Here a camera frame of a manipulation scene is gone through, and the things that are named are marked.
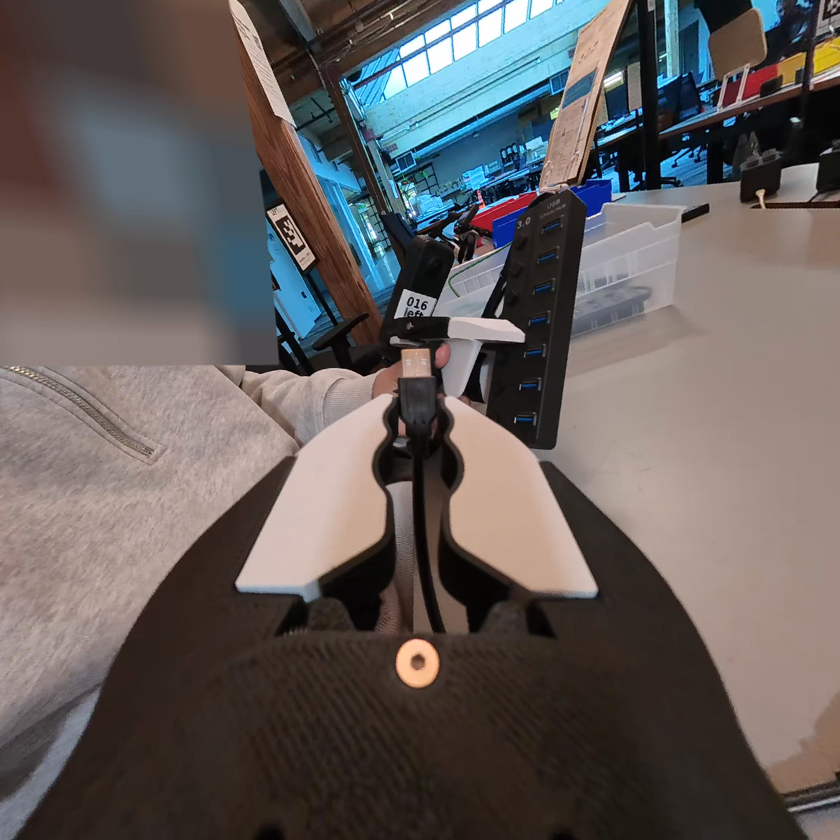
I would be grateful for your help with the grey hoodie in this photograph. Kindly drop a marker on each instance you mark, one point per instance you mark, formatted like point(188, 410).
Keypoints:
point(98, 525)

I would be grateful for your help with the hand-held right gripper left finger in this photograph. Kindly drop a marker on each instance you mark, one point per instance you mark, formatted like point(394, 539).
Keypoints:
point(321, 512)

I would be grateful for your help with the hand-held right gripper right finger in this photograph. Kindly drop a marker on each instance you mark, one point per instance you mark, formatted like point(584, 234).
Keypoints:
point(518, 518)

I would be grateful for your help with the neighbouring desk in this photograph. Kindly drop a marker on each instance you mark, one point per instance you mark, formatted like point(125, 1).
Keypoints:
point(689, 121)

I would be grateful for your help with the red plastic bin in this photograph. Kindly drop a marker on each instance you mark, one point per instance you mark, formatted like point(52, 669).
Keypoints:
point(505, 210)

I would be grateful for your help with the person's left hand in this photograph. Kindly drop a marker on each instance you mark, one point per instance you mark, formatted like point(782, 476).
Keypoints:
point(387, 384)

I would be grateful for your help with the black power adapter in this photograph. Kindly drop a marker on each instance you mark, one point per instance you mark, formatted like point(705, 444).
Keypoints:
point(761, 174)
point(828, 170)

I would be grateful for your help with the yellow plastic bin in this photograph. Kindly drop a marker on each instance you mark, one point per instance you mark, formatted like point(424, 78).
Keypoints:
point(814, 62)

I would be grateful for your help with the tan board on stand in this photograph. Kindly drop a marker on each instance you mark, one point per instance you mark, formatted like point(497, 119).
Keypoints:
point(738, 46)

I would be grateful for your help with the cardboard instruction board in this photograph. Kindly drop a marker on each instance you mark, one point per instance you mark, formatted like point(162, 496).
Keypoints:
point(584, 98)

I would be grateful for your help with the white paper sheet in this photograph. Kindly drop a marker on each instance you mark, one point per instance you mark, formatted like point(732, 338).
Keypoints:
point(275, 92)

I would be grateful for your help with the clear plastic bin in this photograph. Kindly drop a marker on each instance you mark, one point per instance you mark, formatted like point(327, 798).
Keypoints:
point(630, 262)

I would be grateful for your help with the blue plastic bin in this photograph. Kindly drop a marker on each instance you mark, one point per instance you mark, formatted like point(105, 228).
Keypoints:
point(594, 197)

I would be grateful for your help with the small black box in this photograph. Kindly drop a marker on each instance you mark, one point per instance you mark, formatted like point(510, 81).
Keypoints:
point(695, 212)

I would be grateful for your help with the person's left forearm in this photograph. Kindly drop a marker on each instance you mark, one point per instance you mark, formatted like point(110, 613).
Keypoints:
point(308, 400)

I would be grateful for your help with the black office chair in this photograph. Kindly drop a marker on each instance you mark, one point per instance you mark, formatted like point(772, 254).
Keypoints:
point(341, 334)

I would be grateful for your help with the light grey desk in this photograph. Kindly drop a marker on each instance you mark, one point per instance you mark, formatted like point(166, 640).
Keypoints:
point(689, 459)

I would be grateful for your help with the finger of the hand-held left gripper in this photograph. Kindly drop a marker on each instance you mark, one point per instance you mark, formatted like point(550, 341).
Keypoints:
point(492, 331)

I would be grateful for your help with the black-and-white marker sign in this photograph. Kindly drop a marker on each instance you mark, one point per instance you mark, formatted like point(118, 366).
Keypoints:
point(292, 236)

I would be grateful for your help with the wooden post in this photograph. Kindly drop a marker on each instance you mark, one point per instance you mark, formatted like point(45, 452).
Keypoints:
point(315, 216)

